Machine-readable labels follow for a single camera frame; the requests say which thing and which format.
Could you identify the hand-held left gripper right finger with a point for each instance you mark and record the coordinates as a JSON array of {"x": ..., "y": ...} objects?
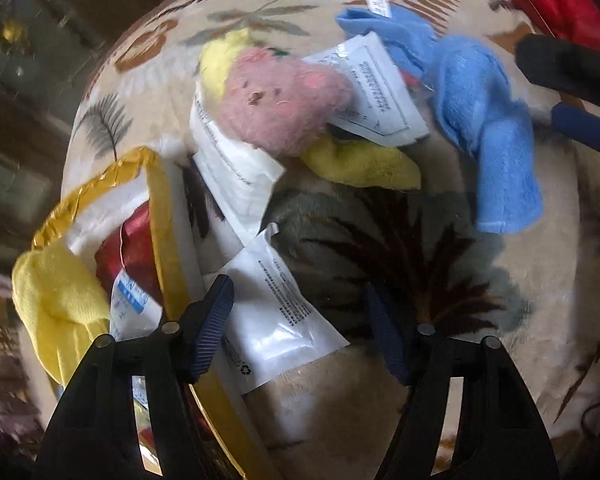
[{"x": 387, "y": 340}]

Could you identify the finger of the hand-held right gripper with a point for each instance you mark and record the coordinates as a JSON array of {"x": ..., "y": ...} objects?
[
  {"x": 555, "y": 62},
  {"x": 580, "y": 122}
]

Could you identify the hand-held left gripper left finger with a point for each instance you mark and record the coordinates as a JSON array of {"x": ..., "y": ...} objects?
[{"x": 212, "y": 325}]

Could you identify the white mask packet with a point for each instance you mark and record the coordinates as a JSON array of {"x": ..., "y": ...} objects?
[
  {"x": 230, "y": 175},
  {"x": 275, "y": 320},
  {"x": 380, "y": 95}
]

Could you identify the white blue-label packet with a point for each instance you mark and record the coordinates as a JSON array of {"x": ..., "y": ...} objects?
[{"x": 130, "y": 305}]

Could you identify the blue towel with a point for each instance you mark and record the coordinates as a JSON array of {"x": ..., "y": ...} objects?
[{"x": 480, "y": 110}]

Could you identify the red woven bag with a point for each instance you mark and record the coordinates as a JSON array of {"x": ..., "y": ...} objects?
[{"x": 130, "y": 250}]

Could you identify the gold-rimmed white tray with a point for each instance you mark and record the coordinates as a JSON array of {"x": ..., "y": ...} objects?
[{"x": 162, "y": 220}]

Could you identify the yellow cloth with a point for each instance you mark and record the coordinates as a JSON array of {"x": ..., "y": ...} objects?
[
  {"x": 365, "y": 162},
  {"x": 55, "y": 305}
]

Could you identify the pink plush toy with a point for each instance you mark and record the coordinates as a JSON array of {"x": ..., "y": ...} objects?
[{"x": 280, "y": 105}]

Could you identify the leaf printed blanket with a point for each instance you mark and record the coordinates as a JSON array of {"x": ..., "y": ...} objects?
[{"x": 430, "y": 260}]

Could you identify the small white label card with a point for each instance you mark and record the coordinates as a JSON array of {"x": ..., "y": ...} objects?
[{"x": 378, "y": 4}]

